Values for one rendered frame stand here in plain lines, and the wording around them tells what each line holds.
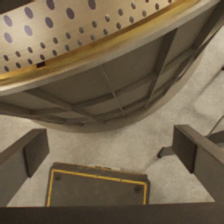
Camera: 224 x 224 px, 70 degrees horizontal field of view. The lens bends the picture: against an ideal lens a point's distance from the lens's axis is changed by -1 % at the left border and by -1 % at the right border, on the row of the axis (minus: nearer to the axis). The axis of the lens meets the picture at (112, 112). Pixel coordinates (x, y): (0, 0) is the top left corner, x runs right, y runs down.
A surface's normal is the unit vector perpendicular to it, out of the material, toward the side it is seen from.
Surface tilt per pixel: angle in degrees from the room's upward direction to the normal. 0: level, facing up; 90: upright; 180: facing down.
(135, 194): 0
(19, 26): 43
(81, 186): 0
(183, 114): 0
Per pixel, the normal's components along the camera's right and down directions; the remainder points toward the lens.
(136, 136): -0.14, -0.15
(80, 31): 0.13, 0.52
